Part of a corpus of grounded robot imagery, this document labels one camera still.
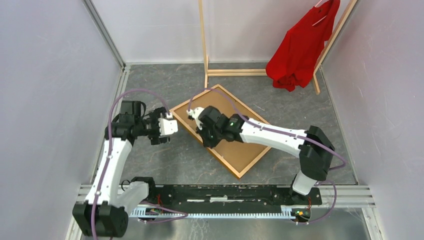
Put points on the red t-shirt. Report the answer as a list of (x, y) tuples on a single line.
[(294, 61)]

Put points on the aluminium rail frame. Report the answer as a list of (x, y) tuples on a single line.
[(333, 196)]

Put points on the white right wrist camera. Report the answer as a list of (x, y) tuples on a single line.
[(194, 114)]

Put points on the white clothes hanger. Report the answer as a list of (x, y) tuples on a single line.
[(325, 11)]

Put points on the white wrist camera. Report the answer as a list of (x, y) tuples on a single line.
[(167, 125), (194, 114)]

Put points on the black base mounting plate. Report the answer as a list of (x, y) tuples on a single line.
[(230, 199)]

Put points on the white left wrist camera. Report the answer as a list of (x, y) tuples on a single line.
[(167, 125)]

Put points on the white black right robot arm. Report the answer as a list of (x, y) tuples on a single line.
[(311, 147)]

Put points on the wooden picture frame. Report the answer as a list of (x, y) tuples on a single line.
[(251, 165)]

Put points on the wooden clothes rack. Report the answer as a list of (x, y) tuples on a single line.
[(256, 72)]

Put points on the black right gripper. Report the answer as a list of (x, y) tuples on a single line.
[(210, 144)]

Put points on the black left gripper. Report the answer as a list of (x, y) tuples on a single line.
[(155, 115)]

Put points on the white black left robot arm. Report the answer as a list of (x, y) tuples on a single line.
[(103, 212)]

